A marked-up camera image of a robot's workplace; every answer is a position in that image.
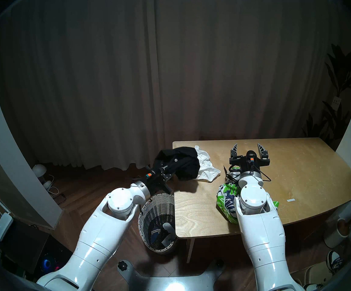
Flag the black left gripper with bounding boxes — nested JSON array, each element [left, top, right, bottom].
[[145, 162, 174, 196]]

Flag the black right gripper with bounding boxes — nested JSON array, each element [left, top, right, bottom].
[[229, 143, 270, 174]]

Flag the black garment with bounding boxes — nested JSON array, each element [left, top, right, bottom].
[[154, 146, 201, 181]]

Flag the white satin garment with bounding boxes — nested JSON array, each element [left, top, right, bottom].
[[194, 145, 221, 183]]

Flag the navy green leaf print shorts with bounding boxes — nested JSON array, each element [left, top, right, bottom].
[[217, 166, 280, 224]]

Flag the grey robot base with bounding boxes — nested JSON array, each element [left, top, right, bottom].
[[117, 259, 226, 291]]

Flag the woven wicker laundry hamper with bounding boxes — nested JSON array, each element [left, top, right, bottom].
[[138, 193, 179, 255]]

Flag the white blue garment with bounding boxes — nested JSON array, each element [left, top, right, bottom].
[[150, 222, 177, 248]]

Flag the light wooden table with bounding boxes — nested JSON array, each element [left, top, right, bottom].
[[172, 138, 351, 263]]

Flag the long grey curtain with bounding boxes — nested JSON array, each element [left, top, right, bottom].
[[0, 0, 345, 172]]

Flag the white cylindrical bin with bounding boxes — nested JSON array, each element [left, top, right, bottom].
[[324, 218, 350, 249]]

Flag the white mushroom lamp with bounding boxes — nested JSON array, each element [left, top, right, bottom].
[[32, 164, 55, 190]]

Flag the potted plant with paper tag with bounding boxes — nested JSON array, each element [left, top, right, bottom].
[[302, 44, 351, 149]]

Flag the black white sneaker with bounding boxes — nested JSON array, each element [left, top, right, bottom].
[[327, 250, 344, 274]]

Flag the black computer case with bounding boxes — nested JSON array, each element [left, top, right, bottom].
[[0, 221, 73, 276]]

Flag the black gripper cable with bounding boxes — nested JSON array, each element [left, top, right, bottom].
[[253, 168, 272, 182]]

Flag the white floor cable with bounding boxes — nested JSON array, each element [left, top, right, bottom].
[[46, 175, 67, 203]]

